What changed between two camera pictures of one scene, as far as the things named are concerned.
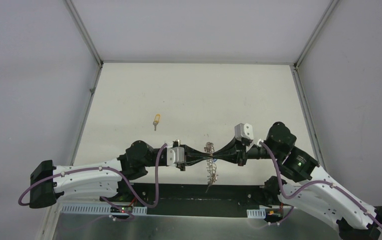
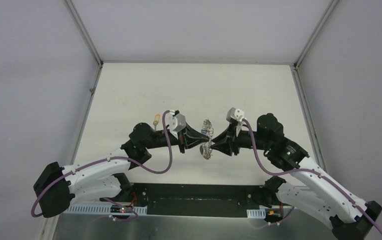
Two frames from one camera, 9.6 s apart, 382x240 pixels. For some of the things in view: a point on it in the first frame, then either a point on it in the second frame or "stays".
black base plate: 199,199 stays
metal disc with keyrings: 211,164 -> 207,130
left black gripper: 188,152 -> 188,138
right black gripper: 239,158 -> 230,146
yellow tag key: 157,119 stays
